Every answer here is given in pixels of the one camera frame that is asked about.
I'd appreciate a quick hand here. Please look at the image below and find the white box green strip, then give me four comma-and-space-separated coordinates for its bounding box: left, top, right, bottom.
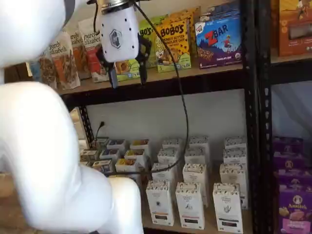
224, 136, 247, 151
222, 147, 247, 166
213, 182, 244, 233
219, 162, 247, 210

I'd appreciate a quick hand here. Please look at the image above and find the blue Z Bar box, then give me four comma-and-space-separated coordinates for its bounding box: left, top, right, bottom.
194, 15, 245, 70
199, 1, 241, 23

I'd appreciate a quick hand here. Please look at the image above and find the brown cardboard box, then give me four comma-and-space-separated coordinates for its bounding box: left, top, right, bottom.
4, 61, 33, 84

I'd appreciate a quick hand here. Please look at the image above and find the purely elizabeth granola bag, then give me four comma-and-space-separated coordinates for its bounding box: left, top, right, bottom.
38, 47, 57, 89
68, 24, 92, 81

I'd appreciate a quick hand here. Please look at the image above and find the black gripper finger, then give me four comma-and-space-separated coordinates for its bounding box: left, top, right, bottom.
95, 47, 119, 89
136, 34, 153, 85

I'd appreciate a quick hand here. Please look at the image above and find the granola bag red label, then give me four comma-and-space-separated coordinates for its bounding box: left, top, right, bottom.
78, 19, 110, 83

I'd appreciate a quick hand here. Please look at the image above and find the white box pink strip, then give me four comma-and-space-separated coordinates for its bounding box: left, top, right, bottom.
182, 162, 208, 208
184, 145, 207, 165
175, 181, 205, 230
188, 135, 210, 150

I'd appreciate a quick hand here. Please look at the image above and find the yellow Bobo's peanut butter box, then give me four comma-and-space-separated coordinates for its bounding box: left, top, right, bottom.
170, 6, 202, 59
155, 20, 192, 73

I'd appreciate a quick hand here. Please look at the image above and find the granola bag orange label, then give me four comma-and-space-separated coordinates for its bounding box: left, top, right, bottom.
48, 31, 81, 90

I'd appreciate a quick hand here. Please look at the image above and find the black power cord with plug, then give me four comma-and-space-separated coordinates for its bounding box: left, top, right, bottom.
95, 120, 106, 147

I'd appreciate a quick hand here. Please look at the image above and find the green Bobo's apple pie box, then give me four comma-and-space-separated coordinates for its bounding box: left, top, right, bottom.
145, 14, 170, 25
114, 21, 156, 82

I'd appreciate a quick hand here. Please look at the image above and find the purple Annie's snack box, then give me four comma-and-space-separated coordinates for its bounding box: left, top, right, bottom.
278, 187, 312, 234
272, 136, 304, 156
273, 152, 306, 174
274, 169, 312, 194

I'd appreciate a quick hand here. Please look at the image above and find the black metal shelf rack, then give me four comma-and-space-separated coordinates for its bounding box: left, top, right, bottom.
57, 0, 260, 234
255, 0, 312, 234

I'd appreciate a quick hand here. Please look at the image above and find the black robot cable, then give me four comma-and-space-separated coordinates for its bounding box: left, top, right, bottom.
94, 0, 190, 176

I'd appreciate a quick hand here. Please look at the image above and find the purely elizabeth yellow oatmeal box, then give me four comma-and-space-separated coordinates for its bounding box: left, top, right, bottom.
129, 138, 150, 152
114, 157, 140, 174
123, 148, 146, 167

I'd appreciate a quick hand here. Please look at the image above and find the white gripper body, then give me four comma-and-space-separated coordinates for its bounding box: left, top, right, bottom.
99, 5, 141, 63

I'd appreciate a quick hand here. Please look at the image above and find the orange brown snack box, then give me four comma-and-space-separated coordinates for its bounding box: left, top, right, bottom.
277, 0, 312, 57

